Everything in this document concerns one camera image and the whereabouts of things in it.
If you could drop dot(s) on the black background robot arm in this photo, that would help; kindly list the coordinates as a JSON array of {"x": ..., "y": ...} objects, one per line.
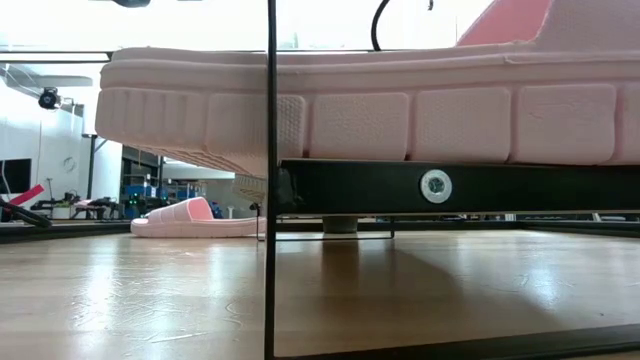
[{"x": 100, "y": 202}]

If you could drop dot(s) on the black ceiling camera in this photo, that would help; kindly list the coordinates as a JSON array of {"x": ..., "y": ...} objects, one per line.
[{"x": 49, "y": 98}]

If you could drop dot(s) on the black wall monitor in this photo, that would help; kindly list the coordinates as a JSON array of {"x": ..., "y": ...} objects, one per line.
[{"x": 15, "y": 175}]

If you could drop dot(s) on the small green potted plant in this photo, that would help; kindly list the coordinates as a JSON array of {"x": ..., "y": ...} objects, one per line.
[{"x": 340, "y": 225}]

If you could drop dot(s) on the black background pole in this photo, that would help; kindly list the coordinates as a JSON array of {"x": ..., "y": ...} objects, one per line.
[{"x": 91, "y": 165}]

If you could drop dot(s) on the black aluminium rig frame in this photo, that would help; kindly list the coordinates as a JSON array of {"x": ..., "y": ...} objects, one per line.
[{"x": 60, "y": 231}]

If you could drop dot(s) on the black metal wooden shelf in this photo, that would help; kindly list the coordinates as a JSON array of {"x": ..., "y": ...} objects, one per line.
[{"x": 350, "y": 187}]

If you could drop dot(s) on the black curved tube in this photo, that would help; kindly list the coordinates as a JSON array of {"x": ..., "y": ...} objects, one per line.
[{"x": 25, "y": 215}]

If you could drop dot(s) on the pink foam slide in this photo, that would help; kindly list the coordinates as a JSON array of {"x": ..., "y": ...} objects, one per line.
[
  {"x": 190, "y": 222},
  {"x": 400, "y": 125}
]

